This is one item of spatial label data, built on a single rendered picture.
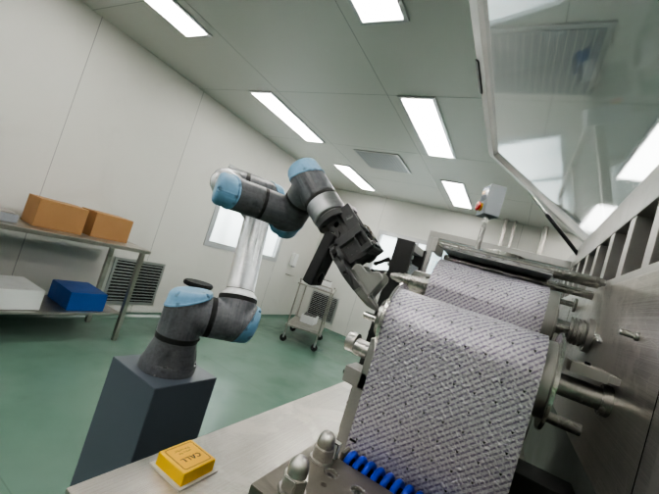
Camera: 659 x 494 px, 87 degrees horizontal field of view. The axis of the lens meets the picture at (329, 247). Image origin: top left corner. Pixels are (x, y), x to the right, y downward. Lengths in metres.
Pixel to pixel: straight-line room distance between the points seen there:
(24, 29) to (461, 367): 3.86
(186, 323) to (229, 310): 0.12
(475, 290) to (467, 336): 0.25
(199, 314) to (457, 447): 0.70
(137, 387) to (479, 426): 0.79
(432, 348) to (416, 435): 0.13
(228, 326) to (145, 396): 0.25
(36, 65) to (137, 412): 3.32
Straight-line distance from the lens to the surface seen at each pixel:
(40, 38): 4.01
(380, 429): 0.64
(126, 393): 1.09
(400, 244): 0.97
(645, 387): 0.55
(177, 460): 0.73
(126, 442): 1.10
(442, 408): 0.60
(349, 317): 6.71
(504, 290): 0.83
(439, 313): 0.61
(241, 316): 1.05
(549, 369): 0.59
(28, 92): 3.93
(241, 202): 0.77
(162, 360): 1.05
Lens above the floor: 1.32
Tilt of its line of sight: 2 degrees up
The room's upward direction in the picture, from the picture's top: 17 degrees clockwise
